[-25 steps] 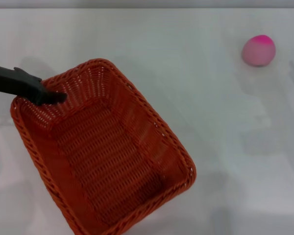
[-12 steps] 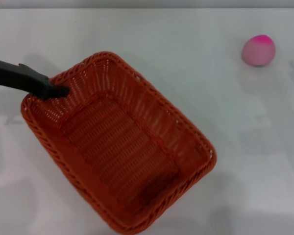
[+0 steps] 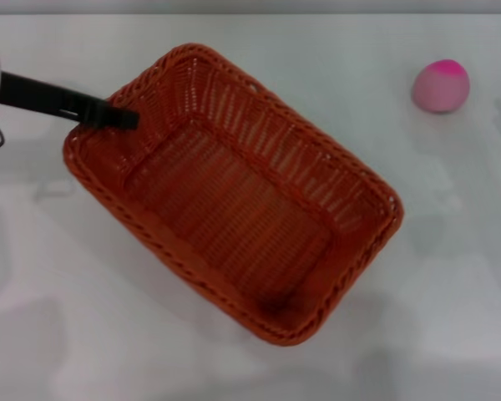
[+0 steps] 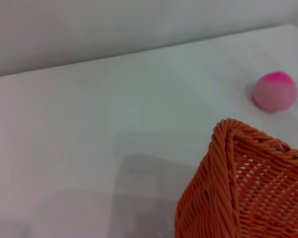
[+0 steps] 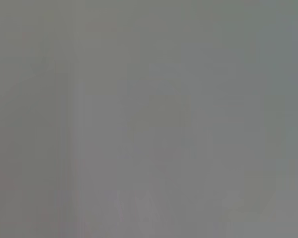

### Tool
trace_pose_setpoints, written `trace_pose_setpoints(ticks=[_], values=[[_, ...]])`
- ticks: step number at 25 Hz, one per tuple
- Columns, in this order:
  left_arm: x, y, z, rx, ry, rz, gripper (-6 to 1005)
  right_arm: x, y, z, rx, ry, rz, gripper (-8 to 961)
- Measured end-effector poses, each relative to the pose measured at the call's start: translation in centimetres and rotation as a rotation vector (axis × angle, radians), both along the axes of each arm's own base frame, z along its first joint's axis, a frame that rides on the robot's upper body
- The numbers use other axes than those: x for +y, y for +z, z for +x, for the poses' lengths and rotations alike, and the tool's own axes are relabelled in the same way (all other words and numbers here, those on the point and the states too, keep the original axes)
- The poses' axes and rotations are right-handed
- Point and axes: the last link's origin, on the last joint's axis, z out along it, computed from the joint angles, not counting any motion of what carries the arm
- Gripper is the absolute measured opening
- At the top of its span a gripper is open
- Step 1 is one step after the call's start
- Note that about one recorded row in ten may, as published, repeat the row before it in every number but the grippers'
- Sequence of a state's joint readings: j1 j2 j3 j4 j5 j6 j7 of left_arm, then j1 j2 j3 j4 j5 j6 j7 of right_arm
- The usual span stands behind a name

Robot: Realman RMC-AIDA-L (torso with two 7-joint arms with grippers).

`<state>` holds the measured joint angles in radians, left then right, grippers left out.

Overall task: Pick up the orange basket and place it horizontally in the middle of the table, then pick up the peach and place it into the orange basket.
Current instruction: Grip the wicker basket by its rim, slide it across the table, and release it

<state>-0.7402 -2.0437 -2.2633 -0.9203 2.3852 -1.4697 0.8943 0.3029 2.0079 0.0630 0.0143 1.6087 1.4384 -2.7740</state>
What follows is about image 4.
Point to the orange woven plastic basket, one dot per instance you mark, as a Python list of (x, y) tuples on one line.
[(258, 198)]

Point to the pink toy peach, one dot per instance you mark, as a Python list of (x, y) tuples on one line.
[(274, 94)]

